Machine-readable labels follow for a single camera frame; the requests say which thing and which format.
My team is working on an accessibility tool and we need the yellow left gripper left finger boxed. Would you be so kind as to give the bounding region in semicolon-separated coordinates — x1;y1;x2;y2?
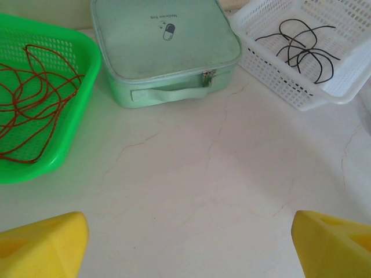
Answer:
0;211;90;278

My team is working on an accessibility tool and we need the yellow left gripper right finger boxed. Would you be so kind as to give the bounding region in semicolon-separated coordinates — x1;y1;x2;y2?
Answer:
290;210;371;278

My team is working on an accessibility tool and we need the black cable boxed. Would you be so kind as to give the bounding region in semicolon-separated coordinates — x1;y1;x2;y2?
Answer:
297;50;334;85
275;45;341;61
254;32;307;49
283;25;336;66
278;19;318;49

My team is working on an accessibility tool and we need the white plastic basket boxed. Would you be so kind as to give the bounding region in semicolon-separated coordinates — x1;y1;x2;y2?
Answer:
230;0;371;112

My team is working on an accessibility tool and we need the green plastic basket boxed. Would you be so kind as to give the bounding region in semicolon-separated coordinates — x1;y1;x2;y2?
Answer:
0;13;102;185

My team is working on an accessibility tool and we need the pale green lidded box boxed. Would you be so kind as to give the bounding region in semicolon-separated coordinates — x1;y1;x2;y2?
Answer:
90;0;243;109

